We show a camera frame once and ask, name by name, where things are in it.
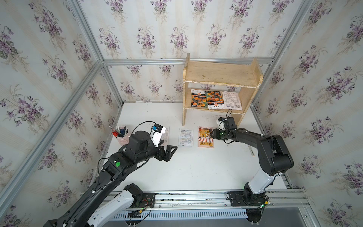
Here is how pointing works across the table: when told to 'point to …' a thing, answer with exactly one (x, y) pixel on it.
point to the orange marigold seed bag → (215, 100)
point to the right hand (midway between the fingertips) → (213, 134)
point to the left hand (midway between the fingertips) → (172, 146)
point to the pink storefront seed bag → (204, 139)
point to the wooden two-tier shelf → (220, 86)
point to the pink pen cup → (121, 133)
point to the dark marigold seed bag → (198, 98)
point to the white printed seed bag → (231, 100)
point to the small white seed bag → (185, 137)
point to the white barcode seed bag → (165, 136)
